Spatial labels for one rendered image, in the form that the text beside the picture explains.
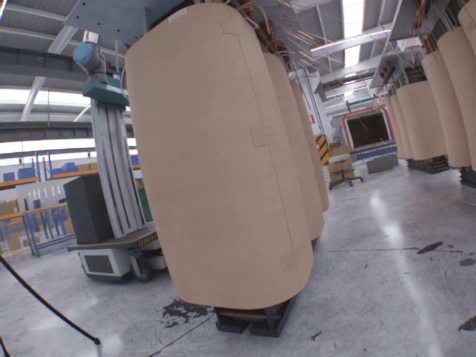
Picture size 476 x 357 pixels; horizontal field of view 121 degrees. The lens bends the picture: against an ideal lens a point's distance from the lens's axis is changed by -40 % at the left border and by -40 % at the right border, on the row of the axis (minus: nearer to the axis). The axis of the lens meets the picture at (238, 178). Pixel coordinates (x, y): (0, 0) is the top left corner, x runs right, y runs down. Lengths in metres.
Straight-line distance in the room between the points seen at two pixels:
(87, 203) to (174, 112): 1.34
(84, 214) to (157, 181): 1.29
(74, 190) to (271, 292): 1.68
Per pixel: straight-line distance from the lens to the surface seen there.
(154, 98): 0.67
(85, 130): 14.26
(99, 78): 1.78
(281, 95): 1.02
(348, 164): 4.09
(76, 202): 1.95
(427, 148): 3.11
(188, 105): 0.58
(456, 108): 2.08
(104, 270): 1.77
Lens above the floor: 0.56
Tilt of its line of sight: 1 degrees down
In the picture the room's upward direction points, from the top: 14 degrees counter-clockwise
